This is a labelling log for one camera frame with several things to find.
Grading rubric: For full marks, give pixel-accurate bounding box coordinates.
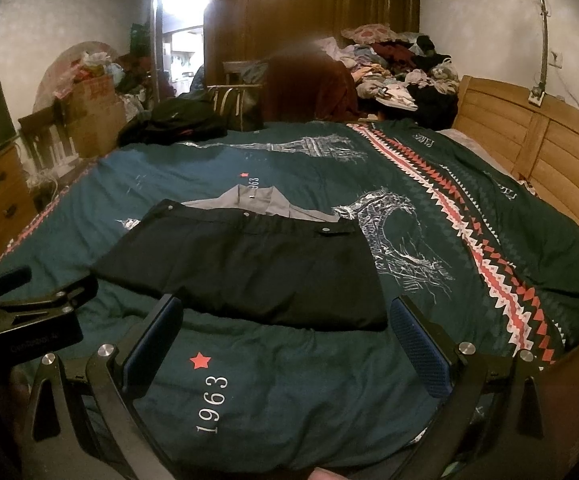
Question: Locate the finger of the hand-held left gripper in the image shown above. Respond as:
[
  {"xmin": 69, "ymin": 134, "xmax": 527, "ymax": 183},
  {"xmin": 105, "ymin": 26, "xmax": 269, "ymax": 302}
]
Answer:
[
  {"xmin": 0, "ymin": 275, "xmax": 98, "ymax": 322},
  {"xmin": 0, "ymin": 266, "xmax": 33, "ymax": 306}
]

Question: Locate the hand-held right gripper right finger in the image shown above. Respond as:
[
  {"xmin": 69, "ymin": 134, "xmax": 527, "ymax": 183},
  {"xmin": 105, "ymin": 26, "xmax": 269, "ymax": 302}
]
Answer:
[{"xmin": 389, "ymin": 296, "xmax": 558, "ymax": 480}]

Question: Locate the teal printed blanket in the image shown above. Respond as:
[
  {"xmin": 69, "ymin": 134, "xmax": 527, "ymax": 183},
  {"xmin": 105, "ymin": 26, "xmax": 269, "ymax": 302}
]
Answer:
[{"xmin": 0, "ymin": 119, "xmax": 579, "ymax": 480}]

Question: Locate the pile of mixed clothes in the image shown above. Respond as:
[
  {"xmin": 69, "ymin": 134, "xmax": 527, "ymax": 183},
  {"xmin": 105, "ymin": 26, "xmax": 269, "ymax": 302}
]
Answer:
[{"xmin": 319, "ymin": 22, "xmax": 461, "ymax": 123}]

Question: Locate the metal pole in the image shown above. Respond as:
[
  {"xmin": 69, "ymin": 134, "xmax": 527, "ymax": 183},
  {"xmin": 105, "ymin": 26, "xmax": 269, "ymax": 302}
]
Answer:
[{"xmin": 518, "ymin": 0, "xmax": 553, "ymax": 107}]

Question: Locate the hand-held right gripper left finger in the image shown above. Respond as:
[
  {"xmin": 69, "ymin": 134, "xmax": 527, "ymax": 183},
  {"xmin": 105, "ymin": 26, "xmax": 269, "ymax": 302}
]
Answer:
[{"xmin": 20, "ymin": 293, "xmax": 188, "ymax": 480}]

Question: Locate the wooden wardrobe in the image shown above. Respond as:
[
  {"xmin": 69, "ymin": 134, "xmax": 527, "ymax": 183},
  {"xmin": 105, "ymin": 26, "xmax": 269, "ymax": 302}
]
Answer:
[{"xmin": 204, "ymin": 0, "xmax": 423, "ymax": 128}]

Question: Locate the dark jacket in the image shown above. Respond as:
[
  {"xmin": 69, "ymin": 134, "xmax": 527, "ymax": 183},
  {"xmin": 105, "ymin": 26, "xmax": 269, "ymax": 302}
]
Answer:
[{"xmin": 118, "ymin": 91, "xmax": 231, "ymax": 147}]

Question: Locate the white pillow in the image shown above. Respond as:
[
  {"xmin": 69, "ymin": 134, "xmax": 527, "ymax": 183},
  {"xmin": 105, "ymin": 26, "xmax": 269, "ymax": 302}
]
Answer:
[{"xmin": 434, "ymin": 127, "xmax": 520, "ymax": 183}]

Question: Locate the wooden headboard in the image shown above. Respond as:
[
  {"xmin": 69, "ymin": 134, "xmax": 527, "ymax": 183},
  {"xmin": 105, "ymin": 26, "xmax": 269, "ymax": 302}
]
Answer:
[{"xmin": 452, "ymin": 75, "xmax": 579, "ymax": 243}]

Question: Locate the wooden chair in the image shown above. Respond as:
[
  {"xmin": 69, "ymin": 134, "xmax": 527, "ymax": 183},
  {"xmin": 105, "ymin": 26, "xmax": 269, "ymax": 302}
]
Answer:
[{"xmin": 18, "ymin": 105, "xmax": 79, "ymax": 173}]

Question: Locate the black and grey shirt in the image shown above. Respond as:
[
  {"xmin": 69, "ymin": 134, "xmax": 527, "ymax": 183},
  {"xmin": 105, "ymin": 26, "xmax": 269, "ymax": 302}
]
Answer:
[{"xmin": 92, "ymin": 184, "xmax": 389, "ymax": 332}]

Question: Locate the cardboard box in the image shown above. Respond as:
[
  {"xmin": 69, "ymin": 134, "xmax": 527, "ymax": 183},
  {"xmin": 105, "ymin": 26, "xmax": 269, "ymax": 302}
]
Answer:
[{"xmin": 64, "ymin": 74, "xmax": 131, "ymax": 158}]

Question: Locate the metal frame chair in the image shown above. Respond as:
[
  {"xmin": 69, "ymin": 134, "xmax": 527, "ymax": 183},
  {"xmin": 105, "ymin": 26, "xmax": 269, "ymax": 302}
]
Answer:
[{"xmin": 208, "ymin": 60, "xmax": 266, "ymax": 132}]

